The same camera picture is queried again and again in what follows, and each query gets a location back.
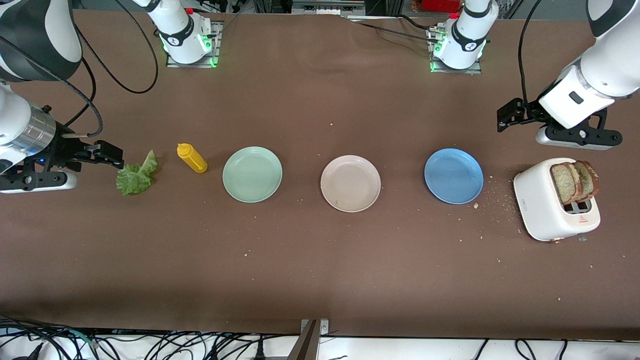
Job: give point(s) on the beige plate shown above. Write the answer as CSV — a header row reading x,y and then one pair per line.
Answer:
x,y
350,184

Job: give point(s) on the yellow squeeze bottle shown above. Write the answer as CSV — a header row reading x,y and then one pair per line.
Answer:
x,y
192,159

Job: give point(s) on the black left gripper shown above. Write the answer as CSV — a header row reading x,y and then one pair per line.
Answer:
x,y
530,112

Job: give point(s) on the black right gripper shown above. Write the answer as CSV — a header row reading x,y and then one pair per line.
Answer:
x,y
63,148

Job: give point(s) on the brown bread slice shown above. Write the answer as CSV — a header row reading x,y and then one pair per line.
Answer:
x,y
562,182
590,180

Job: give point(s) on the green lettuce leaf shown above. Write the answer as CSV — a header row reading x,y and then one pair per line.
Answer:
x,y
134,177

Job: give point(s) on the blue plate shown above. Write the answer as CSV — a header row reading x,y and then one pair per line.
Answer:
x,y
453,176

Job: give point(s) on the mint green plate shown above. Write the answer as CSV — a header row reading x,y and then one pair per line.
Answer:
x,y
252,175

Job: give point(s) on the metal background frame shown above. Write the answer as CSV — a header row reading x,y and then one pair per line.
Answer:
x,y
325,6

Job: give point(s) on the brown table cover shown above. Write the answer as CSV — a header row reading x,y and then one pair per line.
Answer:
x,y
320,275

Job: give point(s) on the aluminium profile post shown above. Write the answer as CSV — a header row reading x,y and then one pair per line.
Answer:
x,y
312,340

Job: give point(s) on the white toaster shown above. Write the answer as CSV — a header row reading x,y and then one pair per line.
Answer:
x,y
540,205

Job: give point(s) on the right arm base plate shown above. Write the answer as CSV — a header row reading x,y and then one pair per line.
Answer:
x,y
192,65

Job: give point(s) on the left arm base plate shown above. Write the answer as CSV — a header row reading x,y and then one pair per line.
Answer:
x,y
455,71

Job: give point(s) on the red background box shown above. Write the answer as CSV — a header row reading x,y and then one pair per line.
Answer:
x,y
440,5

